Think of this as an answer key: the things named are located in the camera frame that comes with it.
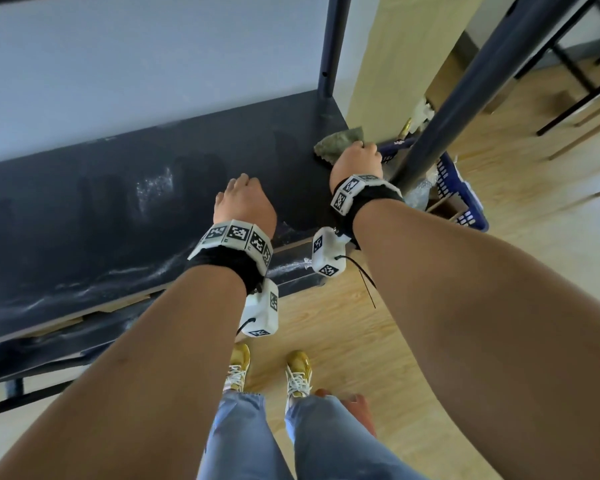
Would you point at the person's right hand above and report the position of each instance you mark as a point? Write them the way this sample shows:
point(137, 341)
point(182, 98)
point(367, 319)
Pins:
point(357, 162)

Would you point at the person's left hand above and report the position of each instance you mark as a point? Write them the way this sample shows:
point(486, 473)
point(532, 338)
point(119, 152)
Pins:
point(245, 202)

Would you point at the green and pink cleaning cloth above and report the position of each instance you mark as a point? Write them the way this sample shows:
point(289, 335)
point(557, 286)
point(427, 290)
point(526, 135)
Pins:
point(337, 142)

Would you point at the dark metal shelf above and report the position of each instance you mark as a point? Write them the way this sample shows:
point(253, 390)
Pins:
point(105, 219)

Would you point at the person's left forearm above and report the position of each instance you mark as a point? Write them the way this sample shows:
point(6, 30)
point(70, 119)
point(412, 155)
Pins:
point(145, 384)

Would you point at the person's right forearm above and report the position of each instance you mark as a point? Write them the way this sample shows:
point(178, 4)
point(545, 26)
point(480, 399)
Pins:
point(480, 319)

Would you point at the open brown cardboard box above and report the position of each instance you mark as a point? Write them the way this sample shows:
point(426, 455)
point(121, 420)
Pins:
point(447, 207)

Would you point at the flat brown cardboard box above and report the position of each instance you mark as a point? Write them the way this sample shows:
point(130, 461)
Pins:
point(450, 79)

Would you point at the person's yellow-green shoe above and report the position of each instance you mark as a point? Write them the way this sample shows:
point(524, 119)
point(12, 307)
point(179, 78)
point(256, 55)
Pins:
point(237, 367)
point(299, 372)

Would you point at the person's blue jeans leg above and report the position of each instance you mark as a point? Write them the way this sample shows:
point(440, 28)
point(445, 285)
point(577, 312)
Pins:
point(240, 439)
point(340, 444)

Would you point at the black marker wristband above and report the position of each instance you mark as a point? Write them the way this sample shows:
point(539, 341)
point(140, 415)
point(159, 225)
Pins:
point(225, 257)
point(370, 199)

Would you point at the crumpled white paper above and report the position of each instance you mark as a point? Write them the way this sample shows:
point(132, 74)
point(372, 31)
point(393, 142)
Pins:
point(422, 114)

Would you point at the white marker cube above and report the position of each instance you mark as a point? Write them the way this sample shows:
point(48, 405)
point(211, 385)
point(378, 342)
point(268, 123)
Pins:
point(327, 252)

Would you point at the blue plastic crate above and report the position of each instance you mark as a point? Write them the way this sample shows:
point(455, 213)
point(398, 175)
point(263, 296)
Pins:
point(460, 189)

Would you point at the wooden desk with black legs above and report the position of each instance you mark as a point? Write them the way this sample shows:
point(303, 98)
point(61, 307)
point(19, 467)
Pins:
point(575, 74)

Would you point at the pink plastic stool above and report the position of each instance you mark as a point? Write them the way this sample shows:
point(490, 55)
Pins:
point(360, 412)

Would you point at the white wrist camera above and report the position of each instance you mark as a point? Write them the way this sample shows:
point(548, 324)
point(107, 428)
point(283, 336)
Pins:
point(260, 309)

